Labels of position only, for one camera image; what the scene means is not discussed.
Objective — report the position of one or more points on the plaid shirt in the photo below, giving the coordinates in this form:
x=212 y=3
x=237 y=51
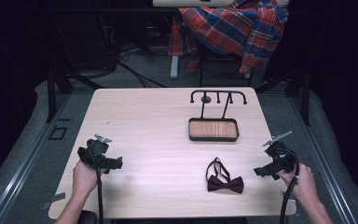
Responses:
x=233 y=28

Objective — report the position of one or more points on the black chair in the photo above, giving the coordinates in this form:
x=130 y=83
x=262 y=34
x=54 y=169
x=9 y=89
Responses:
x=220 y=67

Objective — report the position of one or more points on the dark red bow tie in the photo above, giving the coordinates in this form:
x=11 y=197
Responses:
x=225 y=183

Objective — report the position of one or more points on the person's left hand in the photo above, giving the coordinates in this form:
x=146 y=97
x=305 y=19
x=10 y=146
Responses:
x=85 y=179

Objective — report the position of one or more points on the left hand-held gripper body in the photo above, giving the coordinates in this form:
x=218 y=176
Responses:
x=97 y=154

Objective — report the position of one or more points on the person's right hand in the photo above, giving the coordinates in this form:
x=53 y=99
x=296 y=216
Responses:
x=301 y=183

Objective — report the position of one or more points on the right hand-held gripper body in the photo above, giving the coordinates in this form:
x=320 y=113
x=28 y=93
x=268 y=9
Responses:
x=280 y=156

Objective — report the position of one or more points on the black hook rack wooden tray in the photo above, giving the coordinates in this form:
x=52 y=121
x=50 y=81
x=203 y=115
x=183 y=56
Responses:
x=213 y=129

